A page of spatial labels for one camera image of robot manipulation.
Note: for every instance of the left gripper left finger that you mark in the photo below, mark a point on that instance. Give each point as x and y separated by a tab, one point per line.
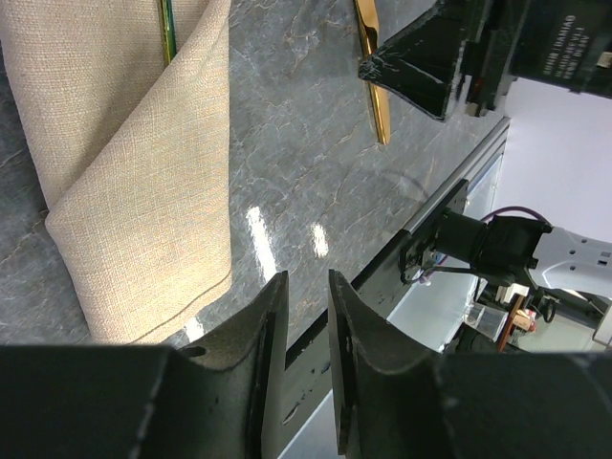
219	397

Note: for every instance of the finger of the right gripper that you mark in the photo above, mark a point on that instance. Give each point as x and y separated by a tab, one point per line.
421	63

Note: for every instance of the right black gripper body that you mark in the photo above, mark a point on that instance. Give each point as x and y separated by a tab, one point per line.
560	43

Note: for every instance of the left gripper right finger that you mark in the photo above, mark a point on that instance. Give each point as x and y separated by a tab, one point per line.
395	398

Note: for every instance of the beige cloth napkin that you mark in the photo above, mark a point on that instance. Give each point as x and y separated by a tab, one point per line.
131	151

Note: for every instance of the colourful spoon green handle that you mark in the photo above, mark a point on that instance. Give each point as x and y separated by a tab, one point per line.
167	30

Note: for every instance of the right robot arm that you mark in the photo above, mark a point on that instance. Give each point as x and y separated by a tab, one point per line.
508	250

